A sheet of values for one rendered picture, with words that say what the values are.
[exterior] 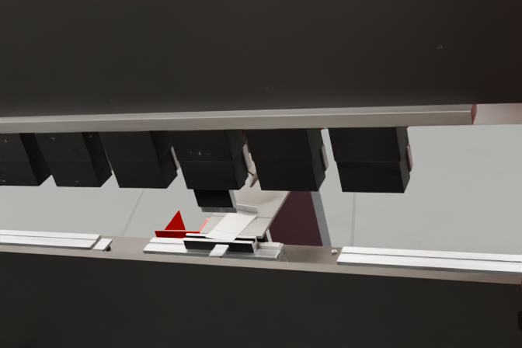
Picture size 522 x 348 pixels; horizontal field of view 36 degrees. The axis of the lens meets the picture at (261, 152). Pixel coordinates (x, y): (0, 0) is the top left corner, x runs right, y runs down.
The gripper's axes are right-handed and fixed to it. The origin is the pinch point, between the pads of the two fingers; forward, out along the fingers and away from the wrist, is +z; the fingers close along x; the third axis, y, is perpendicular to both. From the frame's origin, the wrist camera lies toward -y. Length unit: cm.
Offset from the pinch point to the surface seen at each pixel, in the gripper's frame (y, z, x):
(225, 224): 0.5, 10.4, -6.5
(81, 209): -31, -21, -256
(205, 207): 9.8, 9.2, -0.8
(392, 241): -127, -25, -101
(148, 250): 14.2, 21.0, -20.5
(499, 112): -13, -12, 72
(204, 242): 5.3, 16.8, -6.2
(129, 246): 11.5, 18.4, -43.7
